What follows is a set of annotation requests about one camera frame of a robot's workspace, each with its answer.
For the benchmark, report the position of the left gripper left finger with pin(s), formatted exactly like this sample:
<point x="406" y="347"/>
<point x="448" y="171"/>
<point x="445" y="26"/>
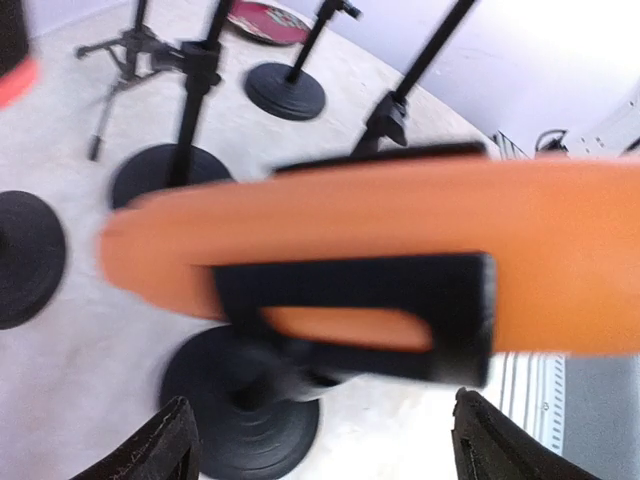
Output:
<point x="167" y="446"/>

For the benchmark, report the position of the black tripod microphone stand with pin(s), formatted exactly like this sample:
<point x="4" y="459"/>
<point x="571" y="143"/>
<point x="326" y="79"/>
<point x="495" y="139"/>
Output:
<point x="125" y="51"/>

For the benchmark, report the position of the black stand under pink microphone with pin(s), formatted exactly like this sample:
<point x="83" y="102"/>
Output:
<point x="168" y="166"/>

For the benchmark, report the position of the black stand under mint microphone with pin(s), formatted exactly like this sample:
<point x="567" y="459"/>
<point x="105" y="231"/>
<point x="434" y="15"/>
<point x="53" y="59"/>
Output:
<point x="288" y="92"/>

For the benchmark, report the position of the orange toy microphone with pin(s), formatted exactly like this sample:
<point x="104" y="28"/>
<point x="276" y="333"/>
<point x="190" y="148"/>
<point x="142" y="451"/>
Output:
<point x="403" y="255"/>

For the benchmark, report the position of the short black microphone stand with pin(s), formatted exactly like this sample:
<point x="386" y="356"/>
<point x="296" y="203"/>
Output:
<point x="310" y="340"/>

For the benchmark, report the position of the red patterned plate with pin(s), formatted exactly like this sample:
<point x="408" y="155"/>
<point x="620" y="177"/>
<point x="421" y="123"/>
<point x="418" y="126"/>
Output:
<point x="267" y="24"/>

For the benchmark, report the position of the black wireless microphone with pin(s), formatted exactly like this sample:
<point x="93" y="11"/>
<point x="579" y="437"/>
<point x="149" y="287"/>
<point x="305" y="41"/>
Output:
<point x="18" y="67"/>

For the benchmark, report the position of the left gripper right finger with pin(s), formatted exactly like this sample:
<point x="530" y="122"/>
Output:
<point x="488" y="445"/>

